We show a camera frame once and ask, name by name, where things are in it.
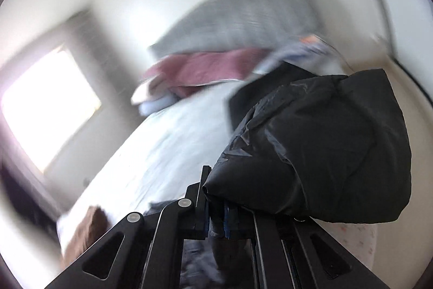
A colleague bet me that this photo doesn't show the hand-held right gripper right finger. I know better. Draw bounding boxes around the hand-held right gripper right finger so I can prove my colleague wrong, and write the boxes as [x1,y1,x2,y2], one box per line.
[221,201,389,289]

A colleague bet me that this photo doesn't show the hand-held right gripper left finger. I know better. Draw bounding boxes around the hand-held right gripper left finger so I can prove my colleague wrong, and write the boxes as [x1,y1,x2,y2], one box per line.
[44,165,212,289]

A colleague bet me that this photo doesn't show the black quilted puffer jacket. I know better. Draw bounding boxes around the black quilted puffer jacket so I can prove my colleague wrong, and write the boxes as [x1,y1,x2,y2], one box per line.
[202,68,412,225]

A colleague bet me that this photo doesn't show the dark hanging clothes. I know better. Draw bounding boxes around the dark hanging clothes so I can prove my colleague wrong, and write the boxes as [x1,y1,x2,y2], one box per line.
[0,160,60,229]

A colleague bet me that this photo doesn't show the bed with white sheet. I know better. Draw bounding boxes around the bed with white sheet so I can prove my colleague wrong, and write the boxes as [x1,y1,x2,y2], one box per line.
[56,77,258,262]

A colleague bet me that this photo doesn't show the brown pillow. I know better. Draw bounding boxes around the brown pillow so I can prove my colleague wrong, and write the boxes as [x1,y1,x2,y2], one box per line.
[61,206,110,267]

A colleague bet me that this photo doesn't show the light blue pillow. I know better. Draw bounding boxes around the light blue pillow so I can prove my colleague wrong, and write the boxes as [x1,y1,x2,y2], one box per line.
[131,77,183,117]

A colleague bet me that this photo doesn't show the black folded garment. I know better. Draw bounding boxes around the black folded garment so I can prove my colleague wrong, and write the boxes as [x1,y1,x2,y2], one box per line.
[227,61,319,137]

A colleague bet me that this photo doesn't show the cherry print bed sheet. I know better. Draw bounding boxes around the cherry print bed sheet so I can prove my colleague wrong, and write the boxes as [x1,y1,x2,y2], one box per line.
[318,220,378,278]

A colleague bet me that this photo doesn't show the pink blanket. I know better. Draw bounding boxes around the pink blanket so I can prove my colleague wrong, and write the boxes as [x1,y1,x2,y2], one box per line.
[142,47,281,96]

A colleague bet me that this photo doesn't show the light printed cloth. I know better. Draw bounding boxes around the light printed cloth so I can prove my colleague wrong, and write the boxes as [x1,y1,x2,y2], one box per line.
[264,33,340,73]

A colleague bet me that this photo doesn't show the window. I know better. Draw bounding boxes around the window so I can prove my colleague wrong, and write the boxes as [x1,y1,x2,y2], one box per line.
[0,45,102,174]

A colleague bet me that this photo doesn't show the grey padded headboard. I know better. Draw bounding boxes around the grey padded headboard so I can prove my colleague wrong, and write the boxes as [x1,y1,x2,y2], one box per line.
[149,0,327,61]

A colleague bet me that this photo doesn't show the black wall cable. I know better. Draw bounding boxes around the black wall cable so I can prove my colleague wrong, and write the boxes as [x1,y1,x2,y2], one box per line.
[360,0,423,93]

